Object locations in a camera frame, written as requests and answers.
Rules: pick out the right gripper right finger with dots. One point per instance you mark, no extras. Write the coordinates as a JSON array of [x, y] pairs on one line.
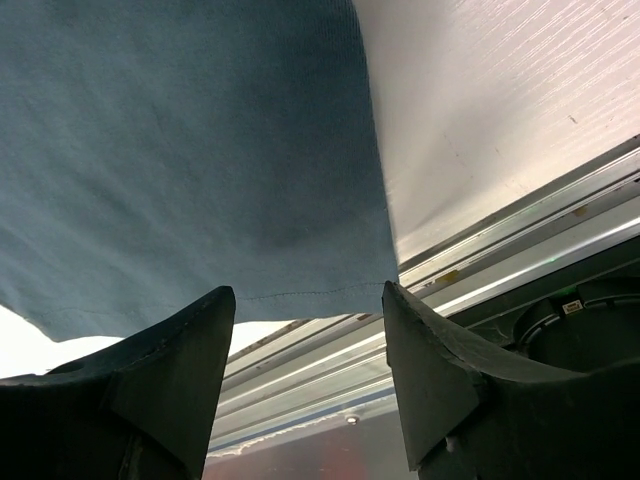
[[561, 403]]

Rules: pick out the aluminium front rail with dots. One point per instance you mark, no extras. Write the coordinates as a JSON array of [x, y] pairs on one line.
[[450, 300]]

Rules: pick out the dark blue-grey t shirt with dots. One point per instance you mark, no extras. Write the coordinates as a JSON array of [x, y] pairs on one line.
[[152, 151]]

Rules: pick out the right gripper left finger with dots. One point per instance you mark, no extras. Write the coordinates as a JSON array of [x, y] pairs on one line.
[[142, 408]]

